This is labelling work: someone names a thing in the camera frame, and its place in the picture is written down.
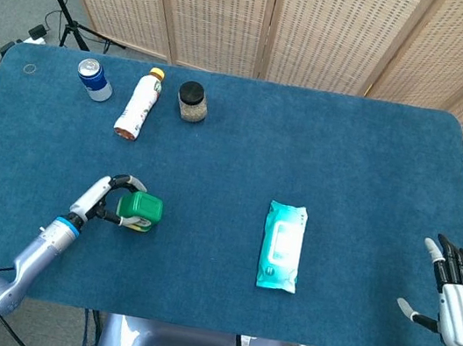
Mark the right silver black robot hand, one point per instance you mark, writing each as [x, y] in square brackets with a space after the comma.
[461, 313]

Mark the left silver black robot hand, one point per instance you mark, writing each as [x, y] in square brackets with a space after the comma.
[90, 196]

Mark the yellow green small box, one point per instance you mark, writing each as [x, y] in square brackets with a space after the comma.
[145, 208]

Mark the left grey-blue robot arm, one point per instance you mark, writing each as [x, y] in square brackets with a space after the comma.
[34, 260]

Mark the white bottle yellow cap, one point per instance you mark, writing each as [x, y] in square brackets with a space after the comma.
[137, 108]

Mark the blue soda can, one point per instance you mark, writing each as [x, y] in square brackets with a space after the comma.
[95, 81]

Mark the glass jar black lid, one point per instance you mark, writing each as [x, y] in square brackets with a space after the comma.
[192, 102]

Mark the blue table mat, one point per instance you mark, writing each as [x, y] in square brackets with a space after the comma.
[238, 161]

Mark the white power strip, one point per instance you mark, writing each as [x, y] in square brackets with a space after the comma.
[33, 41]

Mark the black power adapter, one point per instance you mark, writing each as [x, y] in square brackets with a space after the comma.
[38, 32]

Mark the teal wet wipes pack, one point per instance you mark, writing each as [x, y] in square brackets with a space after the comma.
[283, 248]

